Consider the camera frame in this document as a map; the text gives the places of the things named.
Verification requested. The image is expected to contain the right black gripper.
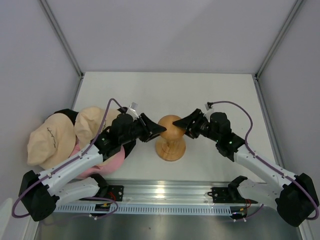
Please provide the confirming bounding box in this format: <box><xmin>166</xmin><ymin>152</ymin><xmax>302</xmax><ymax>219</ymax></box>
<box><xmin>172</xmin><ymin>109</ymin><xmax>220</xmax><ymax>143</ymax></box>

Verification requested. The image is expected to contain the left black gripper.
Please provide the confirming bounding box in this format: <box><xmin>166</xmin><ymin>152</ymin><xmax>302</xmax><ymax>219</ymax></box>
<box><xmin>119</xmin><ymin>113</ymin><xmax>166</xmax><ymax>145</ymax></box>

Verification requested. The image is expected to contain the wooden hat stand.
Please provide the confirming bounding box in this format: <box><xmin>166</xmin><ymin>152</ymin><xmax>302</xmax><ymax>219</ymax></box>
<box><xmin>155</xmin><ymin>115</ymin><xmax>186</xmax><ymax>162</ymax></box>

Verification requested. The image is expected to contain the pink bucket hat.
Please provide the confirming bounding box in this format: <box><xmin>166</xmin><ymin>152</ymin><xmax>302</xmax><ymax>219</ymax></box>
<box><xmin>76</xmin><ymin>146</ymin><xmax>125</xmax><ymax>180</ymax></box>

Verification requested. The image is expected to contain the beige bucket hat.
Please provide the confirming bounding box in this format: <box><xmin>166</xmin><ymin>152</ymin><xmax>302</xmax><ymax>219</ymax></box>
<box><xmin>74</xmin><ymin>106</ymin><xmax>121</xmax><ymax>149</ymax></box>

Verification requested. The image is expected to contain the black cap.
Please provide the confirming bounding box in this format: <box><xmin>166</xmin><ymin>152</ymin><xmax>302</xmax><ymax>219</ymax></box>
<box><xmin>55</xmin><ymin>109</ymin><xmax>136</xmax><ymax>158</ymax></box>

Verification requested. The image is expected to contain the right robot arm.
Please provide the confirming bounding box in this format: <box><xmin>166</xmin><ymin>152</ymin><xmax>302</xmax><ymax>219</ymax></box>
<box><xmin>173</xmin><ymin>109</ymin><xmax>320</xmax><ymax>227</ymax></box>

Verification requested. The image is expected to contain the beige cap with script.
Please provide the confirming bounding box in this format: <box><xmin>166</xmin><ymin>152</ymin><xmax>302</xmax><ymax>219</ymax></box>
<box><xmin>27</xmin><ymin>113</ymin><xmax>76</xmax><ymax>170</ymax></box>

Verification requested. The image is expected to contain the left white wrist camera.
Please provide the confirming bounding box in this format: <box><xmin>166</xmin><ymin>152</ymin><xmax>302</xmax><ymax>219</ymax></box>
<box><xmin>119</xmin><ymin>102</ymin><xmax>139</xmax><ymax>119</ymax></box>

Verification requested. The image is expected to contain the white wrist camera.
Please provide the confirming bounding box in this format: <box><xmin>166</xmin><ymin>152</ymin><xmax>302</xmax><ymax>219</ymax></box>
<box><xmin>204</xmin><ymin>102</ymin><xmax>213</xmax><ymax>111</ymax></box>
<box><xmin>119</xmin><ymin>102</ymin><xmax>139</xmax><ymax>119</ymax></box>

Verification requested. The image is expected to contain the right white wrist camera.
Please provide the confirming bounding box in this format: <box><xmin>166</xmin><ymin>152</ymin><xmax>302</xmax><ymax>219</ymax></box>
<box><xmin>204</xmin><ymin>102</ymin><xmax>213</xmax><ymax>111</ymax></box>

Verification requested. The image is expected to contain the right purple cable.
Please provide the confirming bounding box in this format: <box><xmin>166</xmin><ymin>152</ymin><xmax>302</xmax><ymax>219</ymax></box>
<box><xmin>209</xmin><ymin>100</ymin><xmax>320</xmax><ymax>221</ymax></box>

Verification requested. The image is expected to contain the purple cable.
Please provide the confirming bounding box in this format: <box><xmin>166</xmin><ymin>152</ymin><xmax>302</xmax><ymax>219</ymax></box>
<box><xmin>11</xmin><ymin>98</ymin><xmax>126</xmax><ymax>221</ymax></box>
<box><xmin>209</xmin><ymin>100</ymin><xmax>320</xmax><ymax>221</ymax></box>

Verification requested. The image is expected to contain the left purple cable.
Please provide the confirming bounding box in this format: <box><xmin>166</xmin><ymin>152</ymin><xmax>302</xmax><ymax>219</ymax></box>
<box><xmin>11</xmin><ymin>98</ymin><xmax>126</xmax><ymax>221</ymax></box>

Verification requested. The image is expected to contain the aluminium rail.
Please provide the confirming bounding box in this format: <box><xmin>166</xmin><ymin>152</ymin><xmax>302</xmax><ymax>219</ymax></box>
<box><xmin>74</xmin><ymin>178</ymin><xmax>261</xmax><ymax>207</ymax></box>

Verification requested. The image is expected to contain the white slotted cable duct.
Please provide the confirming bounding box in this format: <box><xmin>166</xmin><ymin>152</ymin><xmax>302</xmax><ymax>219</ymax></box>
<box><xmin>55</xmin><ymin>203</ymin><xmax>232</xmax><ymax>216</ymax></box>

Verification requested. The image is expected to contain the left aluminium frame post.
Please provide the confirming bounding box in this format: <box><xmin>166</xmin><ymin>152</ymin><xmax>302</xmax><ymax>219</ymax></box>
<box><xmin>37</xmin><ymin>0</ymin><xmax>84</xmax><ymax>78</ymax></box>

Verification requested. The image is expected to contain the aluminium frame post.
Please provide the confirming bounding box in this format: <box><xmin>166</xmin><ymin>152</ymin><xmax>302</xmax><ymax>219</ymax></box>
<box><xmin>37</xmin><ymin>0</ymin><xmax>84</xmax><ymax>78</ymax></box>
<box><xmin>254</xmin><ymin>0</ymin><xmax>306</xmax><ymax>81</ymax></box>

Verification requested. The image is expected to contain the right aluminium frame post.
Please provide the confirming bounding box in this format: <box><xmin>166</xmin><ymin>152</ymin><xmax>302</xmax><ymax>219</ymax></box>
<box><xmin>254</xmin><ymin>0</ymin><xmax>306</xmax><ymax>81</ymax></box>

